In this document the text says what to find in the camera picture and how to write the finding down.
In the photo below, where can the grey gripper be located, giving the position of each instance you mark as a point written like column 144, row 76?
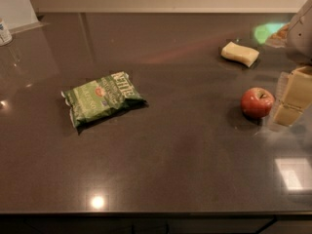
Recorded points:
column 300, row 33

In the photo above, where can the red apple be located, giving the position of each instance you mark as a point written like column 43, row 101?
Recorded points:
column 256, row 103

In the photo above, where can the green jalapeno chip bag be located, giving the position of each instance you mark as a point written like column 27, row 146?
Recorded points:
column 101, row 98

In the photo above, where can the yellow sponge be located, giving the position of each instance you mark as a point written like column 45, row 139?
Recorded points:
column 245, row 55

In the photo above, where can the white bottle with label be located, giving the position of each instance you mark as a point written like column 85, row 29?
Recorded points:
column 5, row 35

